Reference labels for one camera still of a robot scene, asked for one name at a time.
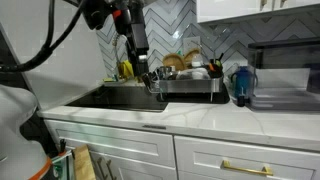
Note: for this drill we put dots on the wooden bowl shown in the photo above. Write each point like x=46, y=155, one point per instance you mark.
x=189, y=55
x=175, y=60

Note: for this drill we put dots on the blue water bottle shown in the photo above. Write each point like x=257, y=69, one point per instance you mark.
x=242, y=80

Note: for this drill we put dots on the stainless steel dish rack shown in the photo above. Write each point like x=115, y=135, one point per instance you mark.
x=198, y=80

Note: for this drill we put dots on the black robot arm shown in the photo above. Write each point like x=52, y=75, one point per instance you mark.
x=129, y=21

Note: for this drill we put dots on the wooden bowl left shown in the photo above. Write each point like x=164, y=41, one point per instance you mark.
x=175, y=60

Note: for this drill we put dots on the yellow rubber glove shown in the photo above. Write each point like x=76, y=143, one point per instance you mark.
x=125, y=69

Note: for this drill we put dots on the wooden bowl right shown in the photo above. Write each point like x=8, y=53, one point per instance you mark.
x=189, y=55

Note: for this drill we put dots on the white wall outlet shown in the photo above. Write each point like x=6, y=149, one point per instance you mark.
x=190, y=43

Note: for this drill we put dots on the green sponge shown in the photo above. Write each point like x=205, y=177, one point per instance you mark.
x=109, y=80

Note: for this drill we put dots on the dark glass appliance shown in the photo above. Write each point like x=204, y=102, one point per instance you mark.
x=285, y=75

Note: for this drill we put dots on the white drawer gold handle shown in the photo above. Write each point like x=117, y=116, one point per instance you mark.
x=202, y=158

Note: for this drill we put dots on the black undermount sink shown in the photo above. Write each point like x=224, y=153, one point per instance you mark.
x=132, y=98

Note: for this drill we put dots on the white drawer under sink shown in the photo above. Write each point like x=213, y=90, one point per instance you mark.
x=138, y=145

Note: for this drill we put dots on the gold kitchen faucet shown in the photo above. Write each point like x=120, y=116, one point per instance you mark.
x=115, y=43

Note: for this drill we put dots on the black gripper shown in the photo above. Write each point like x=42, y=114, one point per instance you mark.
x=137, y=43

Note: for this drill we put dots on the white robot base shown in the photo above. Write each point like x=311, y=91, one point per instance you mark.
x=20, y=159

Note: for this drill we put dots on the wooden cutting board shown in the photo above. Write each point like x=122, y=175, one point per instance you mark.
x=83, y=167

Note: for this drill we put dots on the white upper cabinet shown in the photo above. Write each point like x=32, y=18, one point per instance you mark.
x=215, y=10

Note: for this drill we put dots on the black drying mat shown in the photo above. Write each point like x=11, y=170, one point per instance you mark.
x=207, y=98

